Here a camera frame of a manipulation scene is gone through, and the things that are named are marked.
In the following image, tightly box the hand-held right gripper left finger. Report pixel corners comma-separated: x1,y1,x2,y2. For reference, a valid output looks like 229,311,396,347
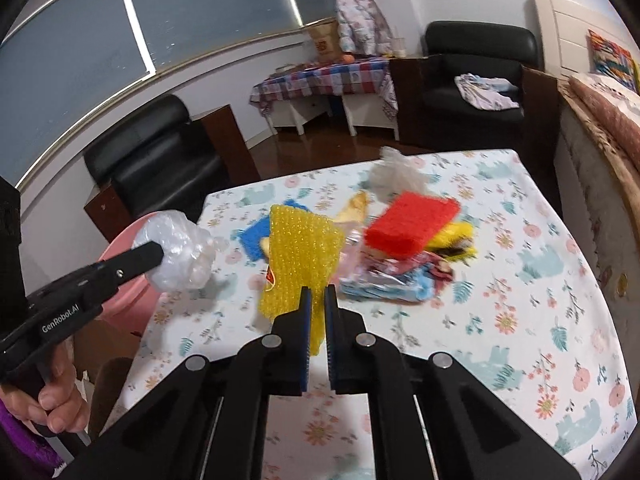
60,285,314,480

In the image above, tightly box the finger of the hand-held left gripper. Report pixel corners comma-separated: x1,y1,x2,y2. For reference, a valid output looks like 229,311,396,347
97,241,165,294

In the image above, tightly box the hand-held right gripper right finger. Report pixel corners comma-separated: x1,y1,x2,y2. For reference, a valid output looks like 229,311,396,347
324,285,583,480

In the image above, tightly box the pink plastic bin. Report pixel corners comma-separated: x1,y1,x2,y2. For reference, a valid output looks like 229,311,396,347
97,212,161,333

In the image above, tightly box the clear plastic bag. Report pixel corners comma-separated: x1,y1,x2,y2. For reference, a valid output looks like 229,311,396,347
132,210,228,293

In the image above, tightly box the colourful snack wrapper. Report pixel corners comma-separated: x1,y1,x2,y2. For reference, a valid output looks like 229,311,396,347
339,250,455,305

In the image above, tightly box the yellow bubble wrap sheet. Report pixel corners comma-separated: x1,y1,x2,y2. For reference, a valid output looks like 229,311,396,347
259,203,347,358

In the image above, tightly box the large orange peel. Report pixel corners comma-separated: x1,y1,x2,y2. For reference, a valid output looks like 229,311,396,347
334,191,372,226

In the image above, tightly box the person's left hand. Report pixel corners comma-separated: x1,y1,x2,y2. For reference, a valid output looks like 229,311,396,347
0,341,92,434

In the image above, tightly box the black armchair with wooden sides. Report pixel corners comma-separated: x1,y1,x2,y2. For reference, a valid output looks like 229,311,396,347
82,94,262,243
389,20,561,153

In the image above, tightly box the blue sponge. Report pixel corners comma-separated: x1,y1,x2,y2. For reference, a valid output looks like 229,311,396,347
239,199,313,263

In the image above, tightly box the red sponge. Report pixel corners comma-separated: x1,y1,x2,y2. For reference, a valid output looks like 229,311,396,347
365,191,461,261

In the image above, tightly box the yellow plastic bag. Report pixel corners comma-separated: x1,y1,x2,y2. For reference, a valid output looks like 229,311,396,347
425,221,476,261

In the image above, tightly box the white fluffy plastic wad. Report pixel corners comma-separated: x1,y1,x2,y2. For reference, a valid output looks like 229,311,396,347
367,146,431,198

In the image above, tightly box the large curved window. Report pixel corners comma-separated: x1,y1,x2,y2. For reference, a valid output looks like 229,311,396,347
0,0,321,191

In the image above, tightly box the white low table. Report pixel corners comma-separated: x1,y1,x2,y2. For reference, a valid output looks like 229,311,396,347
265,92,401,141

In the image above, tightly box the white side table, checkered cloth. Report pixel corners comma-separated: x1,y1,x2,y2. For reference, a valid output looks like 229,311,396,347
250,56,398,121

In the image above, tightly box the pale crumpled cloth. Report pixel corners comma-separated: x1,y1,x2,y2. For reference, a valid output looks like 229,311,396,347
454,73,521,111

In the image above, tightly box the brown paper bag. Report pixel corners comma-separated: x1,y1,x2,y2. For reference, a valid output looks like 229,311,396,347
305,17,343,63

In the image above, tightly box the bed with brown blanket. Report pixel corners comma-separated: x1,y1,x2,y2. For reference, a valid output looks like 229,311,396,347
555,77,640,311

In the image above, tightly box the pale floral jacket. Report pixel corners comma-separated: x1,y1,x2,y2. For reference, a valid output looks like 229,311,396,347
332,0,393,58

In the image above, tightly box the brown dotted quilt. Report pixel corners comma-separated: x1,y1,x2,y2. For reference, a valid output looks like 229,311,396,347
570,76,640,161

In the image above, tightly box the white bed headboard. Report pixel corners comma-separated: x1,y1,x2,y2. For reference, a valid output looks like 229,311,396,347
531,0,640,81

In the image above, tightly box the colourful striped pillow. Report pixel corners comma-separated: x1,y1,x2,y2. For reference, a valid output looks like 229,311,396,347
586,29,640,93

